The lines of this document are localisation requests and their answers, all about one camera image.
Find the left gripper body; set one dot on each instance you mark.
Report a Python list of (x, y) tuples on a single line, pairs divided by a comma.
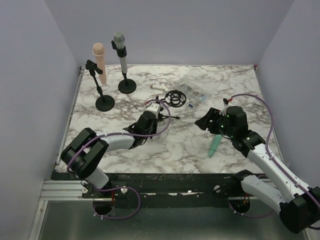
[(154, 128)]

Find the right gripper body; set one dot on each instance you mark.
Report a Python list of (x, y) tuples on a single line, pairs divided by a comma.
[(223, 126)]

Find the mint green microphone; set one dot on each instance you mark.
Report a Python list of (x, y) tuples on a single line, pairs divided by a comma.
[(214, 145)]

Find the black shock mount tripod stand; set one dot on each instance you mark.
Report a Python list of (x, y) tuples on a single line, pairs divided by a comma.
[(174, 99)]

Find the black clip microphone stand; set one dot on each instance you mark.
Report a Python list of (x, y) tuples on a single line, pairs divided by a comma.
[(103, 103)]

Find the peach pink microphone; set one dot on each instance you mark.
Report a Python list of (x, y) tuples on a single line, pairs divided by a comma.
[(99, 52)]

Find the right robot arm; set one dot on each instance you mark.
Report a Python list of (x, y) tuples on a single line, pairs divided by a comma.
[(296, 203)]

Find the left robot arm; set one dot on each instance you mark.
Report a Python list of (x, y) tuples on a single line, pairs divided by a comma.
[(85, 152)]

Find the black round base stand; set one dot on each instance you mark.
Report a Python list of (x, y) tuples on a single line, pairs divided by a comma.
[(127, 85)]

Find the grey silver microphone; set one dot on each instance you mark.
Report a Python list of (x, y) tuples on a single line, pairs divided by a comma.
[(118, 44)]

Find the clear screw organizer box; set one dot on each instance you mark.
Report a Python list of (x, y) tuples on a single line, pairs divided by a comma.
[(195, 94)]

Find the white plastic faucet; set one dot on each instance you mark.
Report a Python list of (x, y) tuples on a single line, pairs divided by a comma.
[(162, 86)]

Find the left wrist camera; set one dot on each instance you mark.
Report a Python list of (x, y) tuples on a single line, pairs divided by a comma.
[(154, 108)]

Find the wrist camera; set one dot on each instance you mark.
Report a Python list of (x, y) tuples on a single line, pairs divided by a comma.
[(226, 102), (154, 108)]

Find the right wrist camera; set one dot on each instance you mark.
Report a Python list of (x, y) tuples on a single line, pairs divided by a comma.
[(226, 102)]

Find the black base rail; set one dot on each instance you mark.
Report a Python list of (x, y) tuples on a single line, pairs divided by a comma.
[(217, 184)]

